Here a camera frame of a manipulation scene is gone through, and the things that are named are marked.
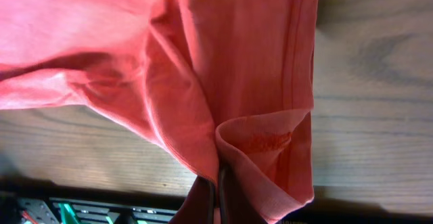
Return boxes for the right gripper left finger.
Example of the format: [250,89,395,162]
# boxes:
[168,175,217,224]

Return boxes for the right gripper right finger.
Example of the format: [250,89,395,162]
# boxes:
[218,165,271,224]

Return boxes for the red t-shirt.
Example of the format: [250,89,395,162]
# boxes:
[1,0,318,223]

